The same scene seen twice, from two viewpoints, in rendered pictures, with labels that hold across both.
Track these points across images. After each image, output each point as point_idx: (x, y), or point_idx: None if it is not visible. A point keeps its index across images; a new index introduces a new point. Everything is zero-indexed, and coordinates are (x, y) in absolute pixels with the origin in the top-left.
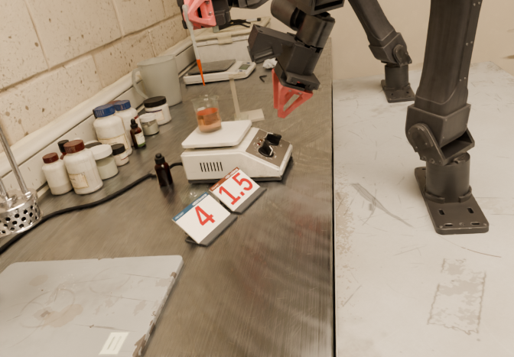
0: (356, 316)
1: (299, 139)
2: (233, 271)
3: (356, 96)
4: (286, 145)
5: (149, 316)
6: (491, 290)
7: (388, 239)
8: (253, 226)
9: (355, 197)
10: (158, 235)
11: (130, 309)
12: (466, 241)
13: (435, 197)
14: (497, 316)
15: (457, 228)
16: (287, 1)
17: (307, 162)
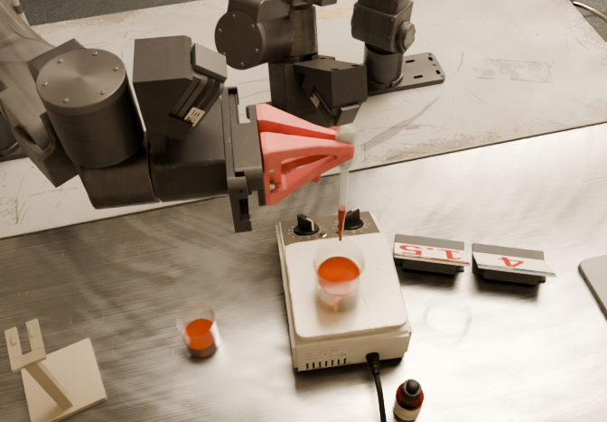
0: (569, 115)
1: (215, 241)
2: (567, 210)
3: (4, 199)
4: (295, 220)
5: None
6: (503, 57)
7: (464, 109)
8: (485, 220)
9: (395, 142)
10: (548, 324)
11: None
12: (449, 67)
13: (402, 76)
14: (527, 55)
15: (441, 67)
16: (275, 19)
17: (306, 209)
